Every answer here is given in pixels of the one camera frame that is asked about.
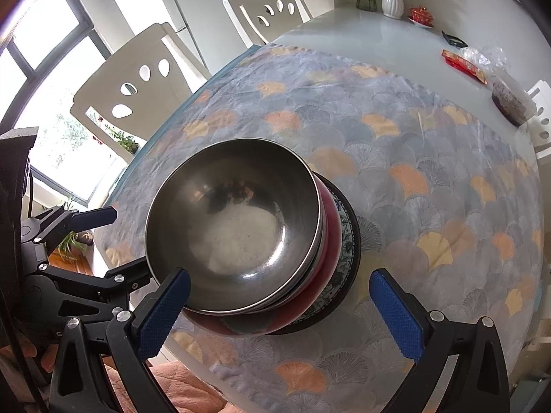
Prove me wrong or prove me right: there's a red steel bowl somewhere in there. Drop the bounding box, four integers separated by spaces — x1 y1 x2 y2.
182 172 343 337

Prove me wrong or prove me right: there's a ginkgo pattern tablecloth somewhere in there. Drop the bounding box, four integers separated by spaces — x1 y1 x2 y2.
94 45 544 412

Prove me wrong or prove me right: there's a clear plastic bag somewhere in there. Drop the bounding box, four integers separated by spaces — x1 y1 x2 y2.
459 46 510 79

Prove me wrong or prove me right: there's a white flower vase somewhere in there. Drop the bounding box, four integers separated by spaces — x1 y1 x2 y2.
381 0 404 20

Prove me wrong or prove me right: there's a clear plastic food container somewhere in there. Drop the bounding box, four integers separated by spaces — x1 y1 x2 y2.
491 77 536 127

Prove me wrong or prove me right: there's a blue steel bowl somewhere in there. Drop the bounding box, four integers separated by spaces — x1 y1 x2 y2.
145 138 325 316

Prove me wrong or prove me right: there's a white chair right side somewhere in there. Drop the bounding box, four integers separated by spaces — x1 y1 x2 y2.
527 79 551 164

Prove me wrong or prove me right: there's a black small packet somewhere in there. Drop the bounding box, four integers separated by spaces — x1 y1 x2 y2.
442 31 468 49

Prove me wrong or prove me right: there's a blue floral plate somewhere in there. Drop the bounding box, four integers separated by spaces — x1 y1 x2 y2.
268 172 362 336

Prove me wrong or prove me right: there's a red snack packet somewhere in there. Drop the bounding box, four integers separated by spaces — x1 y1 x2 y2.
441 50 488 85

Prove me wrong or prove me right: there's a cream dining chair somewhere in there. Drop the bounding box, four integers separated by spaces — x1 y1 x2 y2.
70 22 211 162
222 0 312 47

